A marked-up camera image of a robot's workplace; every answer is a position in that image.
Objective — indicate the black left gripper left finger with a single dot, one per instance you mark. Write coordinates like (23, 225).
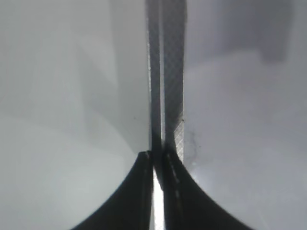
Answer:
(129, 207)

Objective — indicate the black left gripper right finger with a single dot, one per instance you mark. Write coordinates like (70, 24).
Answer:
(186, 205)

